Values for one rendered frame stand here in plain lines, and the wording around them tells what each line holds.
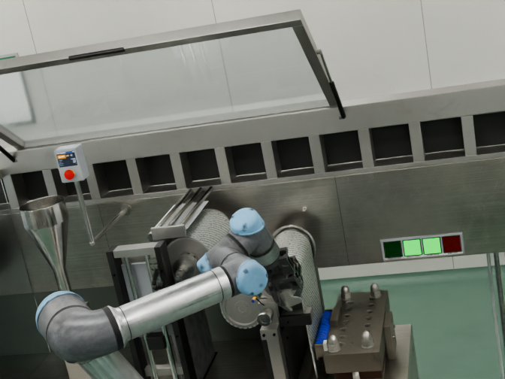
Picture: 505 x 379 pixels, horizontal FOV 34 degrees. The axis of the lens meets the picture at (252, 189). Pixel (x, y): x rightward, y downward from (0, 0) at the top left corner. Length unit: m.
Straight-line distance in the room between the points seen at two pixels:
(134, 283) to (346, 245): 0.70
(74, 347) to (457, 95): 1.33
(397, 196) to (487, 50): 2.36
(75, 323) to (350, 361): 0.92
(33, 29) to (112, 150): 2.72
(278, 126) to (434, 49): 2.38
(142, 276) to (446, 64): 2.89
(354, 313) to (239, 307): 0.39
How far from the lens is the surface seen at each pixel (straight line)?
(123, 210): 2.73
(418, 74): 4.84
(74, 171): 2.43
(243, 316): 2.42
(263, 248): 2.00
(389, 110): 2.49
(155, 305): 1.78
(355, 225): 2.60
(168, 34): 2.16
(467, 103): 2.48
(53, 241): 2.60
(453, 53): 4.82
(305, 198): 2.59
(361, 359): 2.39
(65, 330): 1.77
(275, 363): 2.43
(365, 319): 2.55
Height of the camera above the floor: 2.18
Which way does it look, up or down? 17 degrees down
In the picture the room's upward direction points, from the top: 11 degrees counter-clockwise
